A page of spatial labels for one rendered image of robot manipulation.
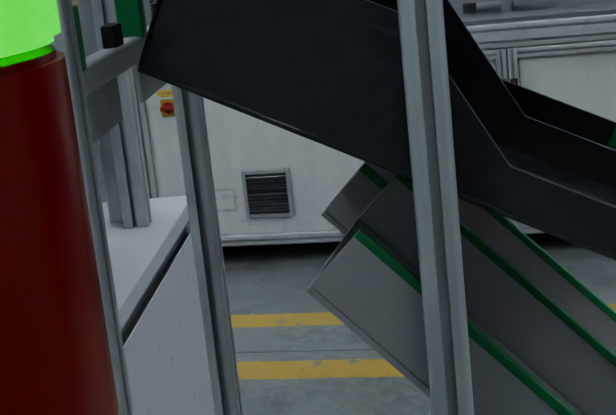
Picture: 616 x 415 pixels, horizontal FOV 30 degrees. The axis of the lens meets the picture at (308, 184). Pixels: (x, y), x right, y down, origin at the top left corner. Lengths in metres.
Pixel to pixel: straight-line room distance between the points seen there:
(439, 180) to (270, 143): 4.11
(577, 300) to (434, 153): 0.36
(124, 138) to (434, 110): 1.57
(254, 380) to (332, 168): 1.28
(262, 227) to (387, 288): 4.15
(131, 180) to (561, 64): 2.65
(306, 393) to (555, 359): 2.75
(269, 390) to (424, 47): 3.02
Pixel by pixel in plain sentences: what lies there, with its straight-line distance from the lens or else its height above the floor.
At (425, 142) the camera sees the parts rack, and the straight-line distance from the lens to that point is 0.52.
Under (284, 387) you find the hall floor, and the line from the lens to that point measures 3.52.
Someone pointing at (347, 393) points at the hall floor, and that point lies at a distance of 3.43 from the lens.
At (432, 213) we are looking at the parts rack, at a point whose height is 1.23.
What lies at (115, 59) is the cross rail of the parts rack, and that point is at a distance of 0.64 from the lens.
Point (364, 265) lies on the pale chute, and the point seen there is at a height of 1.20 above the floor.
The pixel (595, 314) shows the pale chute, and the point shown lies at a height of 1.07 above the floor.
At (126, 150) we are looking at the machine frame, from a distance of 2.05.
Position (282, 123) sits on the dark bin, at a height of 1.27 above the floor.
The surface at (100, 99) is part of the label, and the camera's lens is 0.64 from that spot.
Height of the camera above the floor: 1.37
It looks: 13 degrees down
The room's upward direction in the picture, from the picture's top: 6 degrees counter-clockwise
